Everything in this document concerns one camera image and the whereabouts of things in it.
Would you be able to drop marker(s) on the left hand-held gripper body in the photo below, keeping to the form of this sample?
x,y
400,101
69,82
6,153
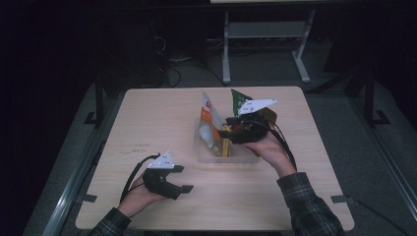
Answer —
x,y
157,182

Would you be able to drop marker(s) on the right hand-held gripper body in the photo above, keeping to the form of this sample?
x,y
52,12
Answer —
x,y
250,129

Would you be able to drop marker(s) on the small snack packet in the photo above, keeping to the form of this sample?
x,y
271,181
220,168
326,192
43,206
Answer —
x,y
226,147

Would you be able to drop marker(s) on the white orange snack packet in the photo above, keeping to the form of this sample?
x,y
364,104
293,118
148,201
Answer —
x,y
209,124

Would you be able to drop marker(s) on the green red snack packet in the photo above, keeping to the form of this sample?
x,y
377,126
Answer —
x,y
237,100

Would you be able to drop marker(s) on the clear plastic container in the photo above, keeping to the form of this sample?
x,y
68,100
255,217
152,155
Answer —
x,y
242,155

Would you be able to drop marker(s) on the person's left hand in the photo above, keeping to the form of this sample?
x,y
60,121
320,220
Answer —
x,y
137,198

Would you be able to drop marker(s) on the person's right hand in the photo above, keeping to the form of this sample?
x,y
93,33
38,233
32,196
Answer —
x,y
273,154

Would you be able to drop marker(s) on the grey table edge clip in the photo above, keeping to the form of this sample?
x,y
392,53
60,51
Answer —
x,y
88,198
341,198

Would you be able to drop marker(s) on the white metal stand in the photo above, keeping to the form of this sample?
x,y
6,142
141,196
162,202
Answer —
x,y
265,29

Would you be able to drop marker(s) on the grey metal rail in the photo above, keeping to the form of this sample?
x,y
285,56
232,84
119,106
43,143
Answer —
x,y
73,187
396,173

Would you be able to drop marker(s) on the black metal post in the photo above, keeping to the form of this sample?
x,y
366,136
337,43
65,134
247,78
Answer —
x,y
369,98
99,101

